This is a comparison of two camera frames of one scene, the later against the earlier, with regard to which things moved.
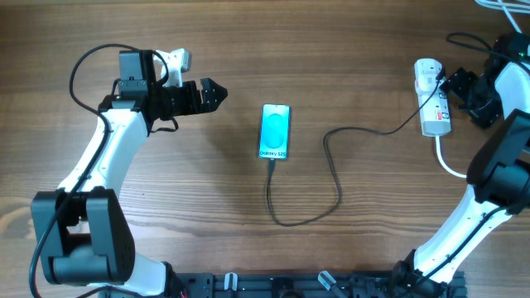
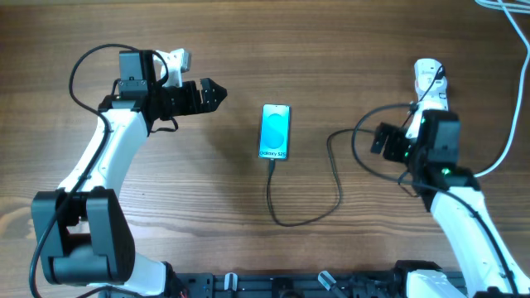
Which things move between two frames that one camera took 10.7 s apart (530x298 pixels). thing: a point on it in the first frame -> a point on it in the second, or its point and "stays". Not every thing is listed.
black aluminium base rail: [352, 285] stays
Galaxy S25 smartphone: [275, 131] stays
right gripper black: [483, 114] -> [397, 135]
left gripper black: [193, 107] stays
